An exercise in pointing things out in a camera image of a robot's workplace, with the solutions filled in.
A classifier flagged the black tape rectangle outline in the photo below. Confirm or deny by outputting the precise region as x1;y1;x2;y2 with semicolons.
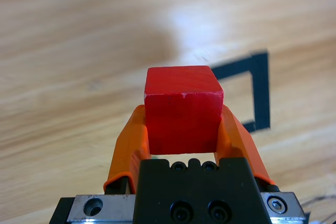
211;49;271;133

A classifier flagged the red wooden cube block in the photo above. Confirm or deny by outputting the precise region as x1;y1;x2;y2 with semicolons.
143;65;225;156

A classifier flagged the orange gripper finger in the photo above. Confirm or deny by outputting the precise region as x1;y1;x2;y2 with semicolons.
103;104;152;196
215;103;280;193

